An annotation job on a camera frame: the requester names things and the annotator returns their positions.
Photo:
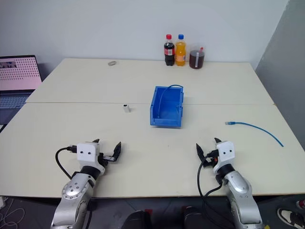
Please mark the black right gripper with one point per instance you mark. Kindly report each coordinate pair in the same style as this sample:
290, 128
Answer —
211, 158

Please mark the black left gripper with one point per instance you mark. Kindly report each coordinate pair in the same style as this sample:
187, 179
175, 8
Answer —
104, 159

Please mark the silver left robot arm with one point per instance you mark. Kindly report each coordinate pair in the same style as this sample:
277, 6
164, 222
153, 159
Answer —
74, 190

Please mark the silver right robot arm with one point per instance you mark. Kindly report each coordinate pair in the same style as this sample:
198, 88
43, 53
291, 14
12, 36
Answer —
240, 190

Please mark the small white adapter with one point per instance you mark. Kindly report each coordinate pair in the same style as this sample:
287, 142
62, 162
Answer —
126, 108

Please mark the blue plastic storage bin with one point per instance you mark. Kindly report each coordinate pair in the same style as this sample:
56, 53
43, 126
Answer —
166, 112

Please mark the dark rounded shape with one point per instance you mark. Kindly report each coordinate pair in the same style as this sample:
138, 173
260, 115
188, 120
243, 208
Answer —
138, 220

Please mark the small grey tape roll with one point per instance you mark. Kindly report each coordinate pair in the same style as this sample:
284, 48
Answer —
112, 63

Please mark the clear jar dark red liquid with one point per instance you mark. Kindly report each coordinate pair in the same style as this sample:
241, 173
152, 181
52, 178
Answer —
196, 59

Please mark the orange soda bottle blue cap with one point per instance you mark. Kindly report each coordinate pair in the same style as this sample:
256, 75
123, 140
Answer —
180, 53

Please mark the cola bottle red cap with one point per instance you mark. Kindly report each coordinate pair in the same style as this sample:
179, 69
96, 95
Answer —
169, 53

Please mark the red and white shoe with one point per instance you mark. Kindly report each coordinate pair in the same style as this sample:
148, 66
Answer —
301, 204

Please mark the black and white sneaker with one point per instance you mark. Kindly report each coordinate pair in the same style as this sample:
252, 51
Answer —
291, 218

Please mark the open laptop computer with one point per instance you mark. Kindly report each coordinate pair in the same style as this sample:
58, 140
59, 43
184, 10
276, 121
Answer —
16, 76

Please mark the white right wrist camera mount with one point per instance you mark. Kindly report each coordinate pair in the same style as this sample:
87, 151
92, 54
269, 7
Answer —
225, 153

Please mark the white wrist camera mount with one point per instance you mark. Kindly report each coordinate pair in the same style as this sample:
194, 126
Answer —
225, 153
87, 152

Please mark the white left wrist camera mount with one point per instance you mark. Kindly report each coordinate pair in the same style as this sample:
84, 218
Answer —
87, 152

